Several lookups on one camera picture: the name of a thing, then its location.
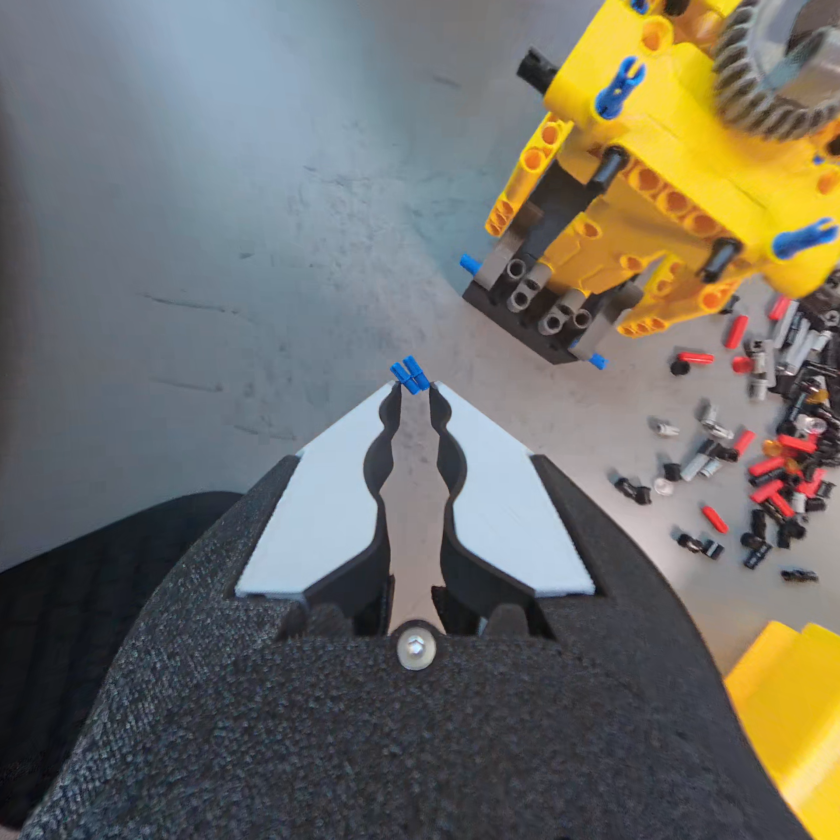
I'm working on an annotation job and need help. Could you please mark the yellow plastic parts bin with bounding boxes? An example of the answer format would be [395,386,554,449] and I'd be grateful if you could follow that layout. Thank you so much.
[724,620,840,840]

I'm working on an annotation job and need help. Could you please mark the yellow lego robot model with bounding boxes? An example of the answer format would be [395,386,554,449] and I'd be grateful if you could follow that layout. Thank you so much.
[459,0,840,367]

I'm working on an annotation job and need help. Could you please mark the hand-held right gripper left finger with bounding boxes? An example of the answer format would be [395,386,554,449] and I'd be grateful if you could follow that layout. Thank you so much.
[234,381,403,635]

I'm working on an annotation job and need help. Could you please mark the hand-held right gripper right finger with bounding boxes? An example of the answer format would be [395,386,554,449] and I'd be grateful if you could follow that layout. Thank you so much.
[427,381,597,635]

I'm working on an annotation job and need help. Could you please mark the pile of small lego pins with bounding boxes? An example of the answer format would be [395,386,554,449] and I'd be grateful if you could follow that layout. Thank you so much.
[613,282,840,585]

